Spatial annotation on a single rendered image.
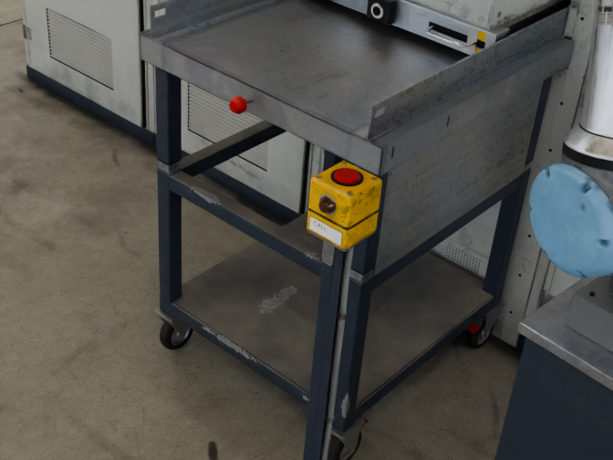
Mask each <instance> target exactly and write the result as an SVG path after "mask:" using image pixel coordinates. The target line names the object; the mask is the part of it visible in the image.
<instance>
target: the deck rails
mask: <svg viewBox="0 0 613 460"><path fill-rule="evenodd" d="M282 1H285V0H167V1H164V2H161V3H158V4H155V5H150V30H151V35H150V36H149V38H150V39H152V40H154V41H156V42H158V43H161V44H164V43H167V42H170V41H173V40H175V39H177V38H180V37H185V36H188V35H190V34H192V33H195V32H198V31H201V30H204V29H205V28H208V27H211V26H216V25H218V24H221V23H223V22H226V21H229V20H231V19H234V18H237V17H239V16H243V15H246V14H249V13H252V12H254V11H256V10H259V9H262V8H265V7H268V6H270V5H274V4H277V3H280V2H282ZM163 8H165V14H164V15H161V16H156V17H155V11H158V10H161V9H163ZM567 9H568V7H565V8H563V9H561V10H559V11H557V12H555V13H553V14H552V15H550V16H547V17H545V18H543V19H541V20H539V21H537V22H535V23H533V24H532V25H530V26H527V27H525V28H524V29H522V30H520V31H518V32H516V33H514V34H512V35H510V36H509V37H506V38H504V39H502V40H500V41H498V42H496V43H494V44H492V45H490V46H489V47H486V48H484V49H482V50H480V51H478V52H476V53H474V54H472V55H470V56H469V57H466V58H464V59H462V60H460V61H458V62H456V63H454V64H452V65H450V66H449V67H447V68H444V69H442V70H440V71H438V72H436V73H434V74H432V75H430V76H428V77H427V78H424V79H422V80H420V81H418V82H416V83H414V84H412V85H410V86H408V87H407V88H405V89H402V90H400V91H398V92H396V93H394V94H392V95H390V96H388V97H387V98H385V99H382V100H380V101H378V102H376V103H374V104H372V105H371V107H370V114H369V124H368V125H366V126H364V127H362V128H360V129H358V130H356V131H354V132H352V134H353V135H355V136H357V137H359V138H361V139H363V140H365V141H368V142H373V141H375V140H376V139H378V138H380V137H382V136H384V135H385V134H387V133H389V132H391V131H394V130H396V129H397V128H398V127H400V126H402V125H404V124H406V123H407V122H409V121H411V120H414V119H416V118H417V117H419V116H420V115H422V114H424V113H426V112H428V111H429V110H432V109H434V108H436V107H438V106H439V105H441V104H442V103H444V102H446V101H448V100H450V99H452V98H454V97H456V96H458V95H460V94H461V93H463V92H464V91H466V90H468V89H471V88H472V87H474V86H476V85H478V84H480V83H482V82H483V81H485V80H487V79H489V78H491V77H492V76H494V75H496V74H498V73H500V72H502V71H504V70H505V69H507V68H509V67H511V66H513V65H514V64H516V63H518V62H520V61H522V60H524V59H526V58H528V57H530V56H532V55H533V54H535V53H536V52H538V51H540V50H542V49H544V48H546V47H548V46H550V45H552V44H554V43H555V42H557V41H558V40H560V39H562V38H563V37H562V32H563V28H564V23H565V20H566V13H567ZM382 107H384V111H383V112H382V113H380V114H379V115H377V116H375V110H378V109H380V108H382Z"/></svg>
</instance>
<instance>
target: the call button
mask: <svg viewBox="0 0 613 460"><path fill-rule="evenodd" d="M334 177H335V179H336V180H337V181H339V182H341V183H356V182H358V181H359V180H360V175H359V173H358V172H356V171H354V170H352V169H340V170H338V171H336V172H335V173H334Z"/></svg>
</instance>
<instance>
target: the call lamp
mask: <svg viewBox="0 0 613 460"><path fill-rule="evenodd" d="M318 207H319V209H320V211H321V212H322V213H325V214H328V215H333V214H335V213H336V211H337V203H336V201H335V199H334V198H333V197H332V196H331V195H329V194H326V193H324V194H322V195H321V196H320V197H319V204H318Z"/></svg>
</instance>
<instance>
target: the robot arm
mask: <svg viewBox="0 0 613 460"><path fill-rule="evenodd" d="M529 203H530V204H531V206H532V207H531V208H530V209H529V214H530V220H531V225H532V227H533V231H534V233H535V237H536V240H537V242H538V244H539V245H540V246H541V248H542V250H543V251H544V252H545V253H547V255H548V258H549V259H550V260H551V261H552V263H554V264H555V265H556V266H557V267H558V268H560V269H561V270H563V271H564V272H566V273H568V274H569V275H572V276H574V277H598V276H602V277H608V276H611V279H610V281H609V291H610V294H611V296H612V297H613V0H597V1H596V8H595V15H594V24H593V31H592V38H591V46H590V54H589V61H588V69H587V84H586V91H585V98H584V106H583V114H582V120H581V121H580V122H579V123H578V124H577V125H576V126H575V127H574V128H572V129H571V130H569V131H568V132H567V133H566V134H565V136H564V139H563V148H562V156H561V163H556V164H552V165H550V166H548V167H547V168H546V169H544V170H543V171H541V172H540V173H539V174H538V175H537V177H536V178H535V181H534V182H533V185H532V188H531V192H530V196H529Z"/></svg>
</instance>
